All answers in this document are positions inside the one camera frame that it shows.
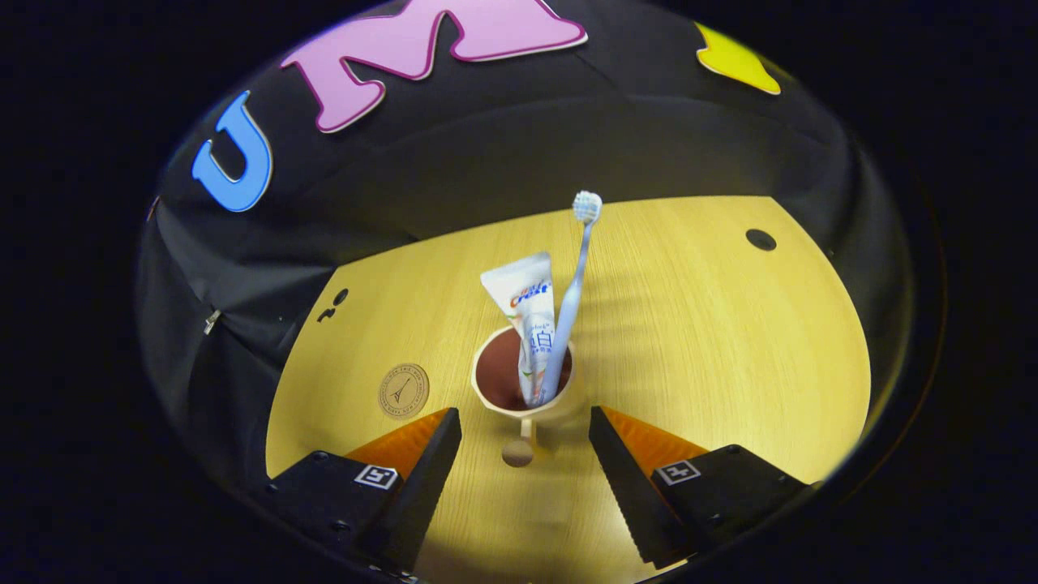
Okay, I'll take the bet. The white toothpaste tube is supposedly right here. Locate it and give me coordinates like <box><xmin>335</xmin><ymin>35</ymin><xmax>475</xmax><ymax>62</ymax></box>
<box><xmin>480</xmin><ymin>251</ymin><xmax>560</xmax><ymax>406</ymax></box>

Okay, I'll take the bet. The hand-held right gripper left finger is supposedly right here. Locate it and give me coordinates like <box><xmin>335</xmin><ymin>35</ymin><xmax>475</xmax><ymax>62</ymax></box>
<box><xmin>259</xmin><ymin>407</ymin><xmax>463</xmax><ymax>577</ymax></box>

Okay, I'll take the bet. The white toothbrush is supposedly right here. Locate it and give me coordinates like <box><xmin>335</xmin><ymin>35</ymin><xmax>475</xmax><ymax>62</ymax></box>
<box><xmin>537</xmin><ymin>191</ymin><xmax>603</xmax><ymax>404</ymax></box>

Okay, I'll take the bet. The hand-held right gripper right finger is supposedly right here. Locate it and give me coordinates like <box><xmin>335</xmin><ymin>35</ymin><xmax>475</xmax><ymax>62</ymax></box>
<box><xmin>589</xmin><ymin>406</ymin><xmax>816</xmax><ymax>569</ymax></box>

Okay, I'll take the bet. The round wooden coaster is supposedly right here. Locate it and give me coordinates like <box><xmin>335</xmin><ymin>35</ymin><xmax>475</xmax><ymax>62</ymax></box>
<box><xmin>378</xmin><ymin>363</ymin><xmax>431</xmax><ymax>420</ymax></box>

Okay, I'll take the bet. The wooden desktop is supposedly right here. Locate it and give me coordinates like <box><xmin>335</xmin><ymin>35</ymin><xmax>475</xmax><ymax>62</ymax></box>
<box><xmin>265</xmin><ymin>195</ymin><xmax>873</xmax><ymax>584</ymax></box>

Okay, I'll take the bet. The beige cup with handle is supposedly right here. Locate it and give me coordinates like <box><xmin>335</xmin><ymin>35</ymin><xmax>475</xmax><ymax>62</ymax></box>
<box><xmin>470</xmin><ymin>324</ymin><xmax>589</xmax><ymax>469</ymax></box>

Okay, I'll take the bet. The black backdrop cloth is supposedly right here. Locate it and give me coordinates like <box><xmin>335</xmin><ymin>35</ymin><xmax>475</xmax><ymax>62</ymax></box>
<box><xmin>134</xmin><ymin>0</ymin><xmax>917</xmax><ymax>504</ymax></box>

